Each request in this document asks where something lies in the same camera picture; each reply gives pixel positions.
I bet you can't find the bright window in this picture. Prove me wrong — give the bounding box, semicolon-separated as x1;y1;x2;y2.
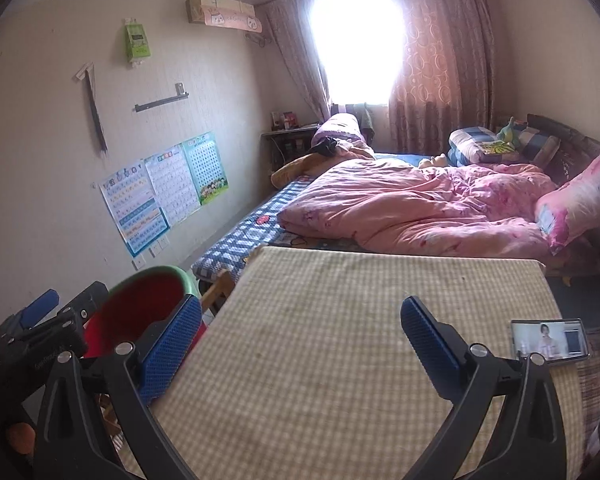
307;0;411;106

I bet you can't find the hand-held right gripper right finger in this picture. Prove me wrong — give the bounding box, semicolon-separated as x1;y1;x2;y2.
400;296;568;480

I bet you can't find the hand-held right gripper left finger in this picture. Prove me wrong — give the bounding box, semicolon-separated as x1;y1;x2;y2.
34;294;203;480

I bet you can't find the yellow checked tablecloth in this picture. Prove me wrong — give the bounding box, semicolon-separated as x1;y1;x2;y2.
115;246;586;480

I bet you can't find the grey checked pillow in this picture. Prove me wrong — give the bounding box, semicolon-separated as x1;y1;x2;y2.
517;127;561;168

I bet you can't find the black hanging strap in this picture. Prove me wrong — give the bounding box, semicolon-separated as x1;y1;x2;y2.
72;62;108;153

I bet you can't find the pink quilt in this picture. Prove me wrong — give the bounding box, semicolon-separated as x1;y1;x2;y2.
277;160;556;266

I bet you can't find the brown blanket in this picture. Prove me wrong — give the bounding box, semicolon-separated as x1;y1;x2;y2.
271;152;326;188

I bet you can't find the green wall pouch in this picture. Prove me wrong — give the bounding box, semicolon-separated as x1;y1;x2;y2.
124;17;152;68

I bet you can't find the red bin with green rim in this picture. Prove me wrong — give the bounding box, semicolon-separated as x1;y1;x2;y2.
84;265;203;361

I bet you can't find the pink floral pillow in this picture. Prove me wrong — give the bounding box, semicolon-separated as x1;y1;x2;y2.
535;146;600;256

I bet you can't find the blue checked pillow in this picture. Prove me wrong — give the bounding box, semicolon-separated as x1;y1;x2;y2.
448;127;518;166

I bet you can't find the blue checked bed sheet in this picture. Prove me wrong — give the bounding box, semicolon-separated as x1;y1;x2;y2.
191;177;331;286

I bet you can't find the green plush toy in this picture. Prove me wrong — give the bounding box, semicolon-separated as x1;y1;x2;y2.
496;117;528;146

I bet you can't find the smartphone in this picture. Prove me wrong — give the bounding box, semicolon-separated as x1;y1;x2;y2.
510;317;591;363

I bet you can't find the plaid cloth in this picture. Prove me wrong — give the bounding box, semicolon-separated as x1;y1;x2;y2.
575;360;600;461

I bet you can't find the dark side table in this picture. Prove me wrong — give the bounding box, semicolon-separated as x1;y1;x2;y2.
261;124;326;166

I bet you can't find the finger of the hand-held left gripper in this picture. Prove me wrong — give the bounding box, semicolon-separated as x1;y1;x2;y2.
55;282;110;321
0;289;61;346

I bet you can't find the green chart wall poster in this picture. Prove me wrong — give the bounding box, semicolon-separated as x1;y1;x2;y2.
181;131;229;206

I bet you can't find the dark wooden headboard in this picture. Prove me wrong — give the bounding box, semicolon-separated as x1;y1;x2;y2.
525;114;600;186

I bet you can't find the covered wall air conditioner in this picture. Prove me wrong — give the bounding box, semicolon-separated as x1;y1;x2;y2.
185;0;263;31

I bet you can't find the brown patterned curtain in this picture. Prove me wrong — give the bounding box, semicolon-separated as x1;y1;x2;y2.
387;0;496;156

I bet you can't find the purple folded quilt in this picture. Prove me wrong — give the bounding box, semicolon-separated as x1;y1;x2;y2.
312;113;376;158

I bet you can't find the pale patterned curtain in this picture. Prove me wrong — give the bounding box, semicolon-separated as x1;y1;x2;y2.
260;0;331;121

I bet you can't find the black wall rail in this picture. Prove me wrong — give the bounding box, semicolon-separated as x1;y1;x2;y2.
134;81;188;113

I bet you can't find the person's left hand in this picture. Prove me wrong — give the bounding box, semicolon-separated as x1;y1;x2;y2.
9;422;36;456

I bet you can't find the blue bordered wall poster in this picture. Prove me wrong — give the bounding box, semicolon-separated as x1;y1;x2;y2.
97;160;171;258

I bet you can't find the wooden chair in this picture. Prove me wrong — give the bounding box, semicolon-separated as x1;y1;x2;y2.
200;269;237;317

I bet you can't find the white chart wall poster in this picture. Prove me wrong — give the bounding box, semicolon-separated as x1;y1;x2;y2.
144;144;202;226

